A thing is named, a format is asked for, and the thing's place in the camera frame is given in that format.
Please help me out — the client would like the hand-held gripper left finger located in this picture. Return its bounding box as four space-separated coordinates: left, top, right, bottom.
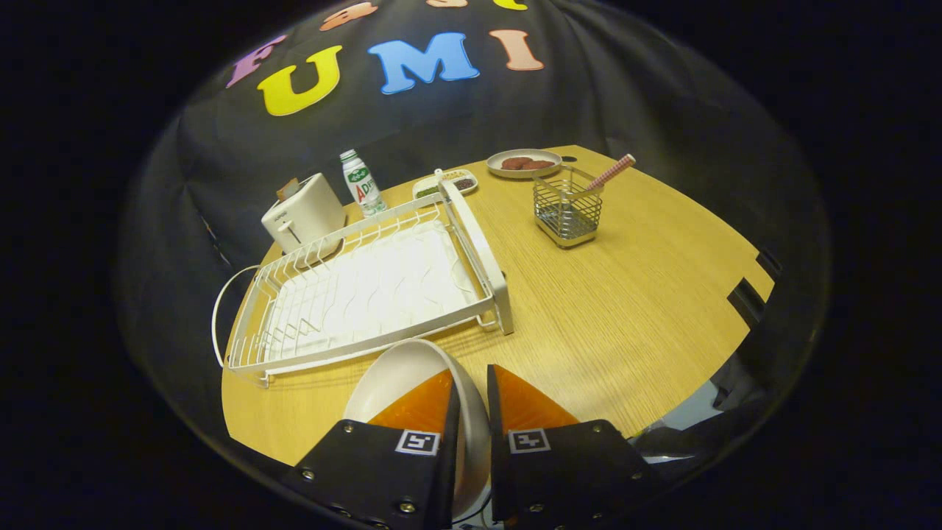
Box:
283 368 462 530

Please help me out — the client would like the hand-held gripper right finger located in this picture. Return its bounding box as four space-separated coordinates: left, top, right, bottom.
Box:
486 364 656 530

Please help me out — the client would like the beige round plate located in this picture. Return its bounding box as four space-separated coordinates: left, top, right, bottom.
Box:
343 339 492 520

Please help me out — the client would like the white wire dish rack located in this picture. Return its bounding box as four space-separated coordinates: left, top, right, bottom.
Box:
211 169 514 389

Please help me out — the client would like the metal wire basket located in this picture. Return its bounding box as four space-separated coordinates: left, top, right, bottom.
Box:
533 165 604 250

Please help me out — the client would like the checked-handle metal spoon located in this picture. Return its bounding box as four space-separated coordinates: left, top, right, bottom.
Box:
581 153 637 194

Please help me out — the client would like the white divided bean dish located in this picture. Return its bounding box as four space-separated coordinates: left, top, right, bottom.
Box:
412 169 479 199

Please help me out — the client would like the beige plate with meat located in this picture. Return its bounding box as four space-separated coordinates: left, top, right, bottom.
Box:
486 149 564 180

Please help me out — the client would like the white toaster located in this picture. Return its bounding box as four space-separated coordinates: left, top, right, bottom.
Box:
261 173 348 255

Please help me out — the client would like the white green-label plastic bottle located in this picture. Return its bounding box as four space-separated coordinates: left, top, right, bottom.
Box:
339 149 387 217

